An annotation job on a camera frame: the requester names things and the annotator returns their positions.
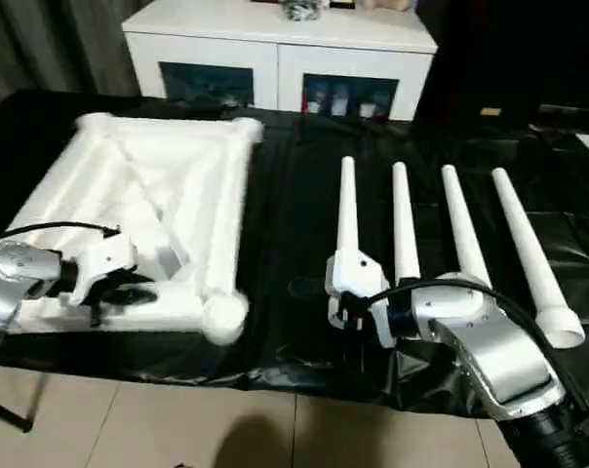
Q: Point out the white plastic table leg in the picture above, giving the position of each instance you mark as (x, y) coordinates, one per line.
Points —
(347, 205)
(403, 219)
(523, 244)
(462, 224)

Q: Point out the white plastic table top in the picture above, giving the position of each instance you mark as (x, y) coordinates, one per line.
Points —
(129, 185)

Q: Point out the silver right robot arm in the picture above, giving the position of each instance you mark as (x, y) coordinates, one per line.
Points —
(494, 341)

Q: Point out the black mat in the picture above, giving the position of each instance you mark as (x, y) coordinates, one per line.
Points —
(285, 195)

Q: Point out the small yellow tag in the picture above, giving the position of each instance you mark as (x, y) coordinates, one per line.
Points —
(489, 111)

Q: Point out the grey curtain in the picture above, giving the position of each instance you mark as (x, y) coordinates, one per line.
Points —
(41, 44)

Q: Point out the white cabinet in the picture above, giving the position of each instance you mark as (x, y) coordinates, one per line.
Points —
(275, 34)

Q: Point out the glass bowl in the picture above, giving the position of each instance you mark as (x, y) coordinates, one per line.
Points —
(302, 10)

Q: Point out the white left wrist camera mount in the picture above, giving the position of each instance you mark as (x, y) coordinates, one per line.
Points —
(106, 256)

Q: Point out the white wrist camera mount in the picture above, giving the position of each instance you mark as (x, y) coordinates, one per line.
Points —
(106, 256)
(358, 273)

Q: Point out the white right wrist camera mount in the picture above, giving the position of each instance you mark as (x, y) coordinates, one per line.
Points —
(358, 273)

